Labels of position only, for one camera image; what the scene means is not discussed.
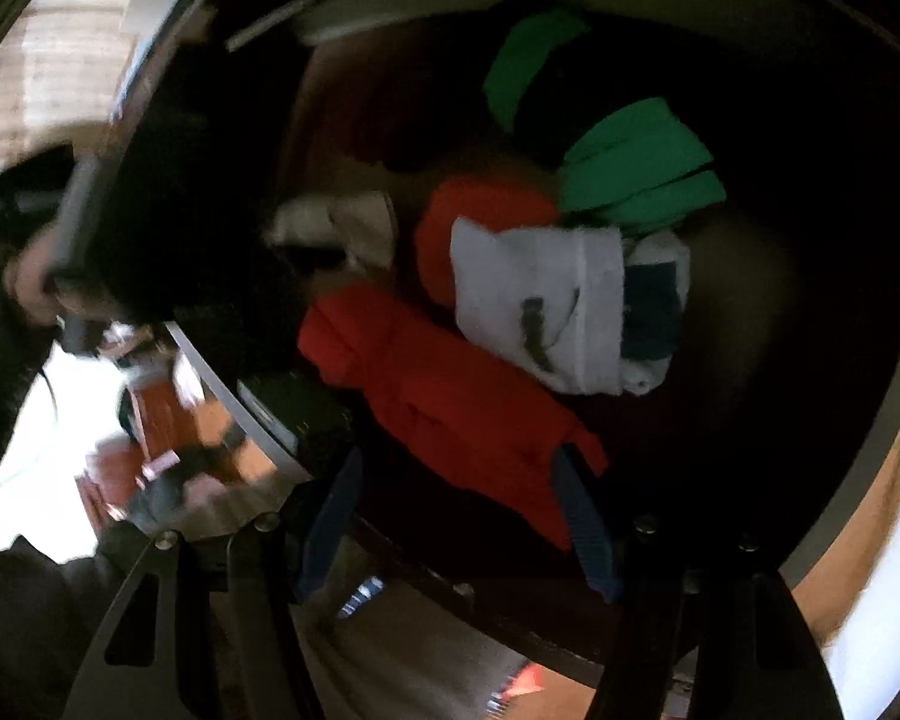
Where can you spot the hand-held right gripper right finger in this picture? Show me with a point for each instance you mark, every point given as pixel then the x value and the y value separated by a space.
pixel 586 532

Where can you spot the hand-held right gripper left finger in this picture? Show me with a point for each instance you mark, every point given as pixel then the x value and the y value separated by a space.
pixel 330 525

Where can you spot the red garment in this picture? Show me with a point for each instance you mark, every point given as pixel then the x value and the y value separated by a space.
pixel 450 405

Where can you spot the white cloth with dark trim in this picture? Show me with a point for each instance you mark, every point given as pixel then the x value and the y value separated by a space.
pixel 334 229

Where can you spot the orange-red garment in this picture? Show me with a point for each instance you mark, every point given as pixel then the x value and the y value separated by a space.
pixel 480 217

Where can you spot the green garment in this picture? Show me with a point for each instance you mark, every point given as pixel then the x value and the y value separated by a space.
pixel 637 165

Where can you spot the white underwear with grey marks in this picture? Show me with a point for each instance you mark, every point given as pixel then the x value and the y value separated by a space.
pixel 540 307

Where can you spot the person's left hand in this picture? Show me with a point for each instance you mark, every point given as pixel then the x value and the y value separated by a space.
pixel 26 285

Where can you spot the striped curtain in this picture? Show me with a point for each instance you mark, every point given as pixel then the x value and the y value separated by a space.
pixel 52 30

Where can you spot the navy and white garment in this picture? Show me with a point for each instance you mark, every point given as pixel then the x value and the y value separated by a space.
pixel 652 307

